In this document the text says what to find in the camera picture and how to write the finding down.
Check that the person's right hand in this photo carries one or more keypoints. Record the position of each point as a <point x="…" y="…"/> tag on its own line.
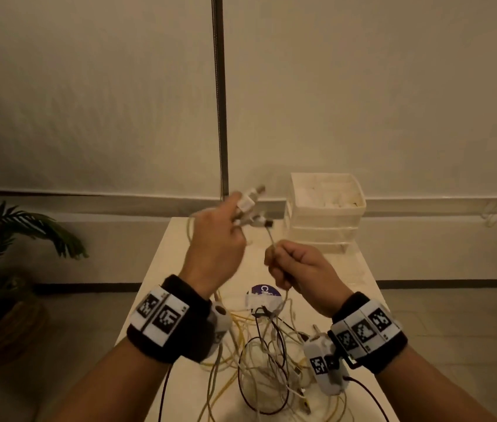
<point x="314" y="276"/>

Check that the purple round sticker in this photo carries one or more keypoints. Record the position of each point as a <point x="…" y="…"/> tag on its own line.
<point x="266" y="292"/>

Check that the person's left forearm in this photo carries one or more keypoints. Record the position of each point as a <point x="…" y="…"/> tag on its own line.
<point x="112" y="386"/>

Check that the white wrist camera with marker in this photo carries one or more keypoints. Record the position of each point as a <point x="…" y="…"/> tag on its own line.
<point x="325" y="364"/>

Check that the person's left fingers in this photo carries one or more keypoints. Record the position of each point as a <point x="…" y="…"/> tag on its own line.
<point x="240" y="207"/>

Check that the person's right forearm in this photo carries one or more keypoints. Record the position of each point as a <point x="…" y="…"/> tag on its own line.
<point x="433" y="391"/>

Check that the green potted palm plant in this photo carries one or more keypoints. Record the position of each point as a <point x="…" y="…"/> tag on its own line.
<point x="6" y="232"/>

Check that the woven basket plant pot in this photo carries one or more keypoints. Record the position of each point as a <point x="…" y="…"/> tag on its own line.
<point x="9" y="329"/>

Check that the person's right fingers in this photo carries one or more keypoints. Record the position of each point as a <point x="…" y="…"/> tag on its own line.
<point x="281" y="261"/>

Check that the person's left hand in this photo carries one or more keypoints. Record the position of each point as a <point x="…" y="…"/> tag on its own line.
<point x="213" y="250"/>

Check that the white stacked plastic drawer box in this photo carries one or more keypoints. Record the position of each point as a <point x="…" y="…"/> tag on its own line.
<point x="325" y="210"/>

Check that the black wristband with marker tags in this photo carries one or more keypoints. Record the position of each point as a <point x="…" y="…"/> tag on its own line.
<point x="169" y="320"/>
<point x="371" y="331"/>

